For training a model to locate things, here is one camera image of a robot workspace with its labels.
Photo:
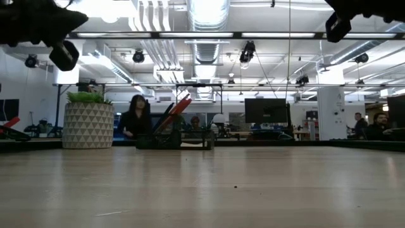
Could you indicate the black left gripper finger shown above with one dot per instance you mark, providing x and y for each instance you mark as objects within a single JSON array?
[
  {"x": 71, "y": 22},
  {"x": 64, "y": 55}
]

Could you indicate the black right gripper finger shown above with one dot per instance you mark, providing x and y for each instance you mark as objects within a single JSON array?
[{"x": 330, "y": 35}]

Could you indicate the plain black pen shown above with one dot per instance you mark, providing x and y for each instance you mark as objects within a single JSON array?
[{"x": 148, "y": 117}]

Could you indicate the black mesh desk organizer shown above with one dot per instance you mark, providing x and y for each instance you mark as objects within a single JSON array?
[{"x": 174, "y": 141}]

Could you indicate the pale yellow sticky notepad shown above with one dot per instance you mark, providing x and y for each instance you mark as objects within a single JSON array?
[{"x": 193, "y": 144}]

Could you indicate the black background robot arm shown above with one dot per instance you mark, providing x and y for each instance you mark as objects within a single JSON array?
[{"x": 44, "y": 128}]

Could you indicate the background office desk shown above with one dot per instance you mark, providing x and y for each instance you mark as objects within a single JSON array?
[{"x": 272, "y": 133}]

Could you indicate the plain white pillar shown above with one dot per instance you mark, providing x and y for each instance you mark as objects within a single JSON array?
[{"x": 66, "y": 77}]

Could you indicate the black ceiling spotlight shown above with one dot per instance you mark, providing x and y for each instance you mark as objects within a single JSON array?
[
  {"x": 138, "y": 57},
  {"x": 31, "y": 60},
  {"x": 247, "y": 50},
  {"x": 361, "y": 58},
  {"x": 302, "y": 79}
]

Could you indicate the green artificial grass plant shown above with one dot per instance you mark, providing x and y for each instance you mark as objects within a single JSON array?
[{"x": 87, "y": 96}]

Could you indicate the white geometric planter pot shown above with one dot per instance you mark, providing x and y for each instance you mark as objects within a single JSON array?
[{"x": 88, "y": 126}]

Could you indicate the black computer monitor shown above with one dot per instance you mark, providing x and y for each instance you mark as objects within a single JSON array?
[
  {"x": 397, "y": 111},
  {"x": 265, "y": 111},
  {"x": 9, "y": 110}
]

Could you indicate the black and red device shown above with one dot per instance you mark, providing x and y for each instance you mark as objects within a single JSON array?
[{"x": 12, "y": 133}]

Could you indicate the person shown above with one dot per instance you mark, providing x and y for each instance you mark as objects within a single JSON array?
[
  {"x": 359, "y": 125},
  {"x": 378, "y": 128},
  {"x": 195, "y": 123},
  {"x": 134, "y": 120}
]

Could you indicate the white round globe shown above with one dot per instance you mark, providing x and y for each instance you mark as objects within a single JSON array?
[{"x": 218, "y": 118}]

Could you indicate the black overhead frame bar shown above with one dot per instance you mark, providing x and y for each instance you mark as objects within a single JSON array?
[{"x": 319, "y": 35}]

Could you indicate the white pillar with wall boxes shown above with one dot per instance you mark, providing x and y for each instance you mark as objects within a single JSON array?
[{"x": 331, "y": 114}]

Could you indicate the black table edge rail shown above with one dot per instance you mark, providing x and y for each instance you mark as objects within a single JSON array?
[{"x": 364, "y": 144}]

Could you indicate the silver ventilation duct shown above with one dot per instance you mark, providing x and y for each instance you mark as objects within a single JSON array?
[{"x": 207, "y": 50}]

